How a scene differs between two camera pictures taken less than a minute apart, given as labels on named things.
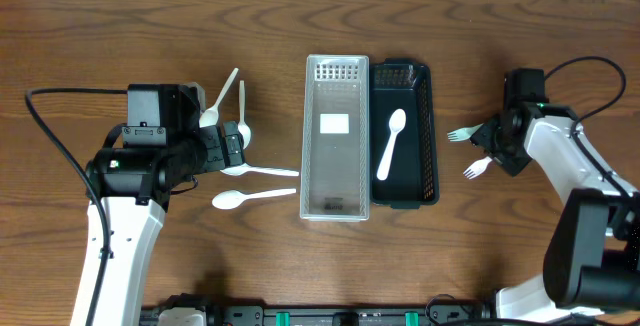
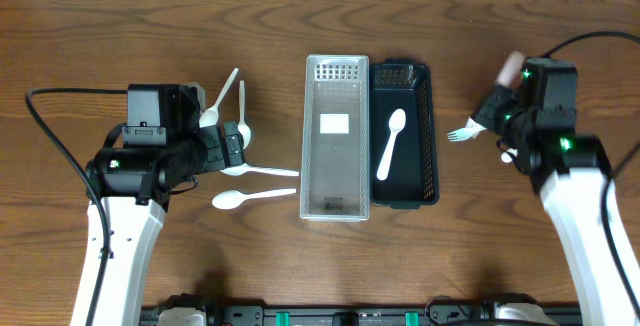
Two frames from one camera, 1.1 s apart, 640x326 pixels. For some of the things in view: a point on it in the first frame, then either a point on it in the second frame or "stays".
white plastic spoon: [397, 121] stays
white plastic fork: [477, 167] -> [472, 129]
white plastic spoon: [246, 169] stays
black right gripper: [493, 142] -> [489, 111]
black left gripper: [223, 146] stays
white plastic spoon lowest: [230, 199] stays
